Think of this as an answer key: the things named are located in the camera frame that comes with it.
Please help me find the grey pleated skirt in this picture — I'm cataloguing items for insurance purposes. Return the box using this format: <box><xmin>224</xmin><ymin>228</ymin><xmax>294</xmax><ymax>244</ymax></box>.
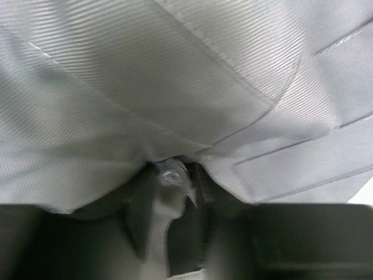
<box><xmin>0</xmin><ymin>0</ymin><xmax>373</xmax><ymax>275</ymax></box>

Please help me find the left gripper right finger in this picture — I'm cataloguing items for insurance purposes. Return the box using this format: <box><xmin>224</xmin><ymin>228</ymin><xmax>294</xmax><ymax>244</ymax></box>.
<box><xmin>168</xmin><ymin>164</ymin><xmax>372</xmax><ymax>279</ymax></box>

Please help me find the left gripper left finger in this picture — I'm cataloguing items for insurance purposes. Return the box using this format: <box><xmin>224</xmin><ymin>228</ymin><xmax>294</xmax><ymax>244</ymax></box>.
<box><xmin>1</xmin><ymin>167</ymin><xmax>158</xmax><ymax>279</ymax></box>

